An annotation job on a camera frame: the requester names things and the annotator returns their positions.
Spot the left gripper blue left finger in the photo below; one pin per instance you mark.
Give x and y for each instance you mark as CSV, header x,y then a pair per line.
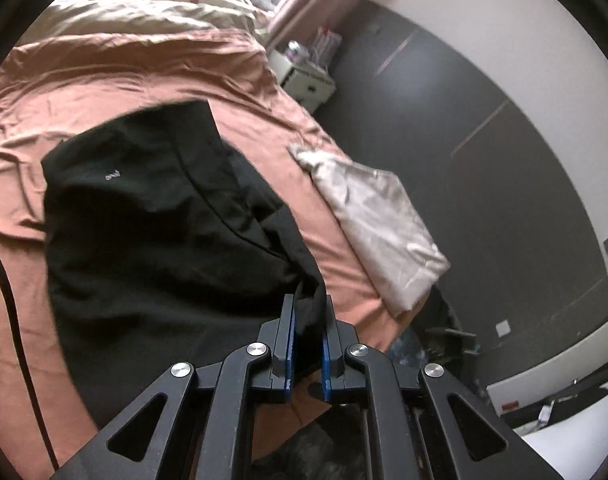
x,y
259,373

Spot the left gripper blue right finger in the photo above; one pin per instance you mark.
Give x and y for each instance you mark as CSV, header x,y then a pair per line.
x,y
355,373

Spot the black button-up shirt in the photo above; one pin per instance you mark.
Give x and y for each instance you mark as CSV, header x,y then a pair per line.
x,y
165,244

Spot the cream folded sheet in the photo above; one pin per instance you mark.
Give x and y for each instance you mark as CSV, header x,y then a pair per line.
x,y
387,234

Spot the white bedside cabinet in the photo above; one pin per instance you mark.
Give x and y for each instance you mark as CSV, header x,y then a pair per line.
x,y
304,82

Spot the brown bed blanket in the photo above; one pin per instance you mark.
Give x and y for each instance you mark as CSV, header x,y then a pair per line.
x,y
53,89

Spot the beige duvet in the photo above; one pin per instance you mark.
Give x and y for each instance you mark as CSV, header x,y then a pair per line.
x,y
136,17

